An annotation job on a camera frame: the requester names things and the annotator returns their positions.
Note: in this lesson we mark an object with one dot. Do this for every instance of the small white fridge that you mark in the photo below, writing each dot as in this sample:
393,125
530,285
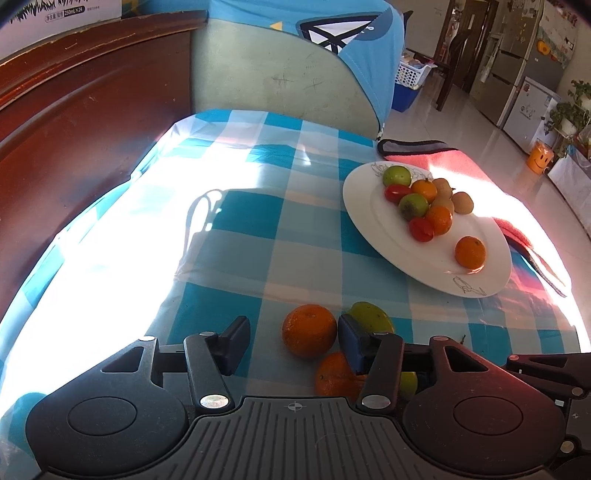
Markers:
526,123

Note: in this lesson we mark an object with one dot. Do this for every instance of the red cherry tomato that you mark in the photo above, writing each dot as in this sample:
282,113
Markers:
394,193
421,230

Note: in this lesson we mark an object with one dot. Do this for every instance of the skim milk carton box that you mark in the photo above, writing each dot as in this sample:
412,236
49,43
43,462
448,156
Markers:
40,20

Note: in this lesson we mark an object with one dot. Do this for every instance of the silver refrigerator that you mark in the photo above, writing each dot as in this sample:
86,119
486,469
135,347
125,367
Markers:
537,41

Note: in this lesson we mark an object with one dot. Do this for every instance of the small orange tangerine front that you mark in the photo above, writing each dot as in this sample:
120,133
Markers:
426,188

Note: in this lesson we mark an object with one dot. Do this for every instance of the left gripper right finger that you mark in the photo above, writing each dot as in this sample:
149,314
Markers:
378,357

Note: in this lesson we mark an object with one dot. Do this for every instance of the orange smiley face stool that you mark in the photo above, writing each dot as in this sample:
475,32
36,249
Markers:
540,157

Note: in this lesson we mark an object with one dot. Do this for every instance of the lone green fruit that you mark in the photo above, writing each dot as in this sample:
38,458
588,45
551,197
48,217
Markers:
413,206

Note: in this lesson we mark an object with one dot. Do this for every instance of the white plastic basket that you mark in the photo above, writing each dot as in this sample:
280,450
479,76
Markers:
412,73

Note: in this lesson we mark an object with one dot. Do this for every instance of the brown kiwi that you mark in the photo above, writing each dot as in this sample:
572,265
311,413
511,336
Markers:
463,203
444,202
443,187

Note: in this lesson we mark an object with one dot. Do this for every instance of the dark wooden chair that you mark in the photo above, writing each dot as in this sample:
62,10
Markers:
456,50

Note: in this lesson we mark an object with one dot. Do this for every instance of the potted green plant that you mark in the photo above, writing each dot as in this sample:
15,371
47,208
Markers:
570,120

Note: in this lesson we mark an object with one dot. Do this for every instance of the dark red wooden headboard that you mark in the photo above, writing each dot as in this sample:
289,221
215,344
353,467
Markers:
77,114

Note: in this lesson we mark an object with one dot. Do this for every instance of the blue and green cushion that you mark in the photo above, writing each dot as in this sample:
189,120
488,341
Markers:
328,62

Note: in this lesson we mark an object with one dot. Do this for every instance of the orange tangerine with stem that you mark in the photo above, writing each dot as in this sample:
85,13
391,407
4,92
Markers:
440,218

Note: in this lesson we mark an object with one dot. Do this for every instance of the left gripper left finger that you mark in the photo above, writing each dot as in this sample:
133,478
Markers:
210,357

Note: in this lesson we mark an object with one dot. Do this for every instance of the blue storage bin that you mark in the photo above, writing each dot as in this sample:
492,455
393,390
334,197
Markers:
404,97

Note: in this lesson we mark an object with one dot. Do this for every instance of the blue checkered tablecloth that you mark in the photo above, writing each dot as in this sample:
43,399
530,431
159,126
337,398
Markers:
236,213

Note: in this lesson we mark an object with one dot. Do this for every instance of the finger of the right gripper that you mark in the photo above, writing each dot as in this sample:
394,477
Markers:
561,375

